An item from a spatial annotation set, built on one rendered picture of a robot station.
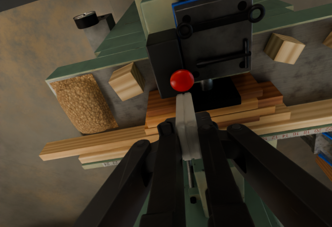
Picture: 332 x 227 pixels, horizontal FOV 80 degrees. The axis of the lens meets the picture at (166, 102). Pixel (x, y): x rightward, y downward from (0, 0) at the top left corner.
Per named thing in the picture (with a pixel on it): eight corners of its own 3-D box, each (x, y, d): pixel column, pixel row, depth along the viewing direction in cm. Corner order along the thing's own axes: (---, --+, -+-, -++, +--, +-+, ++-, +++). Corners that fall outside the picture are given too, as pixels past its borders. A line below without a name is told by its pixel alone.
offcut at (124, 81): (126, 89, 40) (122, 101, 37) (113, 71, 38) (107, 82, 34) (145, 80, 39) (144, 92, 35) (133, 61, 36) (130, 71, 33)
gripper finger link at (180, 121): (193, 160, 15) (183, 161, 15) (188, 119, 21) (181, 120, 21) (186, 124, 14) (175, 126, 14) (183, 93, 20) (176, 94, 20)
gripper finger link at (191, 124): (186, 124, 14) (196, 122, 14) (183, 92, 20) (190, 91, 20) (193, 160, 15) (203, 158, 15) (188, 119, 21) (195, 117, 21)
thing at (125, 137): (281, 100, 41) (291, 112, 38) (280, 107, 43) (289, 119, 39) (47, 142, 49) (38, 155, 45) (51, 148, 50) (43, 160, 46)
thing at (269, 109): (263, 89, 40) (275, 106, 35) (263, 96, 41) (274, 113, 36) (146, 111, 43) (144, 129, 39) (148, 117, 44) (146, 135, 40)
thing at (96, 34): (111, 11, 65) (105, 17, 58) (124, 47, 72) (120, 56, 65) (87, 18, 66) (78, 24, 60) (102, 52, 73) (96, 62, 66)
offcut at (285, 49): (281, 55, 36) (294, 65, 32) (263, 51, 35) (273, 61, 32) (292, 36, 34) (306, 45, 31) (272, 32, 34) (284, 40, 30)
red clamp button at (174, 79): (191, 66, 25) (192, 69, 24) (194, 86, 26) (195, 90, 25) (167, 70, 25) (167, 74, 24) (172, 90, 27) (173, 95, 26)
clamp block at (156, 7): (233, -31, 31) (255, -29, 24) (236, 51, 38) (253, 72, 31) (142, -7, 33) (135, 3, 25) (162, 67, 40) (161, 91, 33)
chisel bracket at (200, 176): (228, 123, 34) (244, 165, 27) (231, 172, 42) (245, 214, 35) (185, 130, 35) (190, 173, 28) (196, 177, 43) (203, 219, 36)
